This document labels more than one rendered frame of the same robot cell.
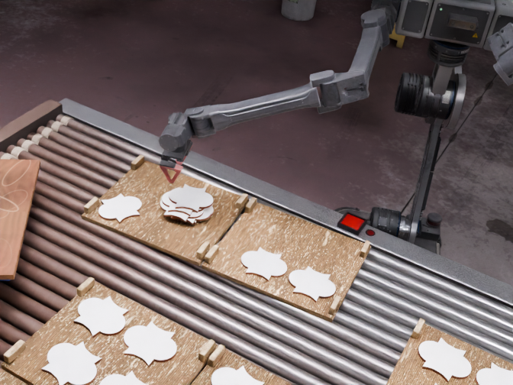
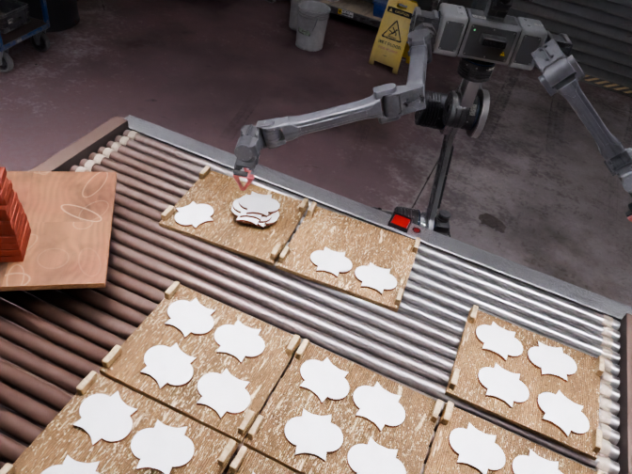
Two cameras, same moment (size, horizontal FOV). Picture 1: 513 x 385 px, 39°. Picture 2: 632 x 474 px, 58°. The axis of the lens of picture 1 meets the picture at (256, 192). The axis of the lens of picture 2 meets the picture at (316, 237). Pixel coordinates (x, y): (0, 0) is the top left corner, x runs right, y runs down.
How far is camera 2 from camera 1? 38 cm
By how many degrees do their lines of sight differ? 7
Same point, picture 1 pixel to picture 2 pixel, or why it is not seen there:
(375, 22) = (422, 40)
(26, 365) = (124, 369)
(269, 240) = (332, 240)
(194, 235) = (264, 238)
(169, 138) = (244, 149)
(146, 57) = (184, 82)
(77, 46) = (122, 73)
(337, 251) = (392, 247)
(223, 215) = (288, 218)
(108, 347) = (200, 347)
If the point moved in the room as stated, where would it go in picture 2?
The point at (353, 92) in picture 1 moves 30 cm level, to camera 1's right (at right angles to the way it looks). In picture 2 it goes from (412, 102) to (506, 116)
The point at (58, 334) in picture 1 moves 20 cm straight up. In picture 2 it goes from (151, 337) to (148, 287)
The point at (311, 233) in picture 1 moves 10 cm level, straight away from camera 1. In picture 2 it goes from (368, 232) to (369, 214)
